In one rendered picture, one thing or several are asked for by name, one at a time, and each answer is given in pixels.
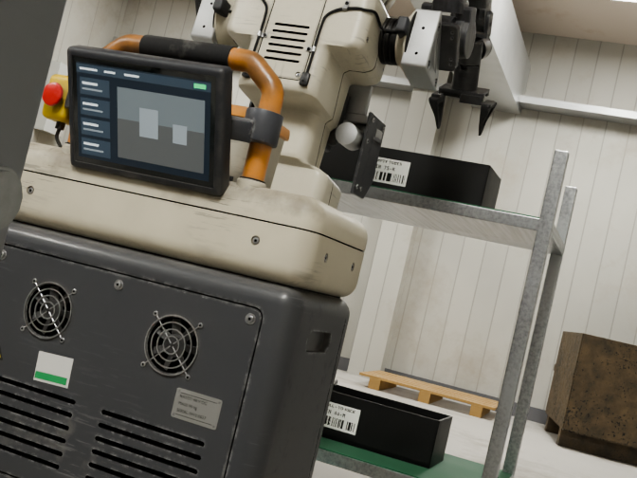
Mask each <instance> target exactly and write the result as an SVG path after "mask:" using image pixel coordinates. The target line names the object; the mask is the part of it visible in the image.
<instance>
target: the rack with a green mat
mask: <svg viewBox="0 0 637 478"><path fill-rule="evenodd" d="M569 156H570V155H569V152H568V151H561V150H555V152H554V157H553V161H552V166H551V170H550V174H549V178H548V183H547V187H546V192H545V195H544V200H543V204H542V208H541V213H540V217H536V216H532V215H526V214H521V213H516V212H511V211H502V210H497V209H492V208H486V207H482V206H477V205H472V204H466V203H462V202H457V201H452V200H446V199H442V198H437V197H432V196H426V195H421V194H417V193H407V192H402V191H397V190H393V189H387V188H382V187H377V186H373V185H371V187H370V189H369V190H368V191H367V193H366V195H365V196H364V198H363V199H360V198H359V197H357V196H355V195H354V194H352V193H350V191H351V188H352V184H353V181H347V180H342V179H337V178H332V177H330V178H331V179H332V180H333V181H334V182H335V183H336V185H337V186H338V187H339V189H340V192H341V197H340V199H339V202H338V206H337V210H338V211H344V212H348V213H353V214H358V215H362V216H367V217H371V218H376V219H381V220H386V221H391V222H395V223H400V224H405V225H410V226H414V227H418V228H423V229H428V230H437V231H441V232H446V233H451V234H456V235H461V236H465V237H469V238H474V239H479V240H483V241H488V242H493V243H498V244H503V245H507V246H512V247H517V248H525V249H530V250H531V251H532V255H531V259H530V264H529V267H528V271H527V276H526V280H525V285H524V288H523V293H522V297H521V302H520V306H519V313H518V318H517V322H516V327H515V331H514V335H513V339H512V343H511V348H510V352H509V357H508V360H507V365H506V369H505V374H504V378H503V383H502V386H501V391H500V398H499V403H498V407H497V411H496V415H495V420H494V424H493V429H492V432H491V437H490V441H489V446H488V450H487V454H486V458H485V462H484V464H480V463H477V462H473V461H470V460H466V459H463V458H461V457H457V456H454V455H450V454H447V453H445V455H444V460H443V461H442V462H440V463H438V464H437V465H435V466H433V467H431V468H430V469H427V468H423V467H420V466H417V465H413V464H411V463H408V462H404V461H401V460H398V459H394V458H391V457H388V456H385V455H382V454H378V453H375V452H372V451H368V450H363V449H360V448H357V447H354V446H350V445H347V444H344V443H340V442H337V441H335V440H331V439H328V438H325V437H321V439H320V443H319V447H318V455H317V459H316V460H317V461H320V462H323V463H326V464H329V465H332V466H335V467H339V468H342V469H347V470H350V471H353V472H356V473H359V474H362V475H366V476H369V477H372V478H514V476H515V472H516V467H517V463H518V459H519V451H520V447H521V442H522V438H523V434H524V430H525V425H526V421H527V416H528V413H529V408H530V404H531V399H532V395H533V391H534V387H535V382H536V378H537V370H538V365H539V362H540V357H541V352H542V348H543V343H544V340H545V335H546V331H547V326H548V322H549V318H550V314H551V309H552V305H553V300H554V296H555V289H556V284H557V280H558V275H559V271H560V267H561V263H562V258H563V254H564V249H565V246H566V241H567V237H568V232H569V228H570V224H571V220H572V215H573V207H574V203H575V199H576V195H577V188H576V187H571V186H566V187H565V191H564V195H563V199H562V204H561V208H560V213H559V216H558V221H557V225H556V227H555V217H556V212H557V208H558V203H559V199H560V195H561V191H562V186H563V182H564V177H565V174H566V169H567V165H568V160H569ZM548 253H549V254H551V255H550V259H549V264H548V267H547V272H546V276H545V281H544V285H543V289H542V293H541V298H540V302H539V307H538V311H537V318H536V323H535V327H534V332H533V336H532V340H531V344H530V348H529V353H528V357H527V361H526V365H525V370H524V374H523V379H522V382H521V387H520V391H519V399H518V404H517V408H516V412H515V416H514V421H513V425H512V430H511V433H510V438H509V442H508V447H507V451H506V455H505V459H504V464H503V468H502V469H500V466H501V458H502V455H503V450H504V446H505V441H506V437H507V433H508V429H509V424H510V420H511V415H512V412H513V407H514V403H515V398H516V394H517V389H518V386H519V378H520V374H521V369H522V365H523V361H524V357H525V352H526V348H527V343H528V339H529V335H530V331H531V326H532V322H533V317H534V314H535V309H536V305H537V297H538V292H539V289H540V284H541V280H542V275H543V271H544V267H545V263H546V258H547V254H548Z"/></svg>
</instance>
